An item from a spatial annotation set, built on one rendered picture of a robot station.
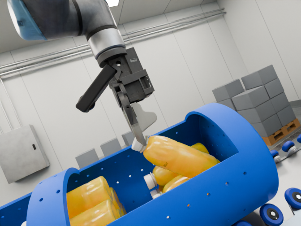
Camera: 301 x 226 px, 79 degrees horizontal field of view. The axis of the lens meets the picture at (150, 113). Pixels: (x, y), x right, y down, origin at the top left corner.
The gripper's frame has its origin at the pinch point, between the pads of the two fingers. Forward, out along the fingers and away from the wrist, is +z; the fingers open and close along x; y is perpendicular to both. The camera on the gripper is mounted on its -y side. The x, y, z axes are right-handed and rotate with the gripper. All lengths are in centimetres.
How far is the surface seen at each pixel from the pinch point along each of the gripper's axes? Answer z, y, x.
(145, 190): 17.7, -2.9, 18.2
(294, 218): 29.5, 24.2, -5.6
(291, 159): 30, 47, 14
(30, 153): -21, -154, 304
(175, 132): 4.6, 13.0, 15.2
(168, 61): -99, 169, 374
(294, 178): 30.0, 37.8, 5.1
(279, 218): 27.0, 20.4, -6.3
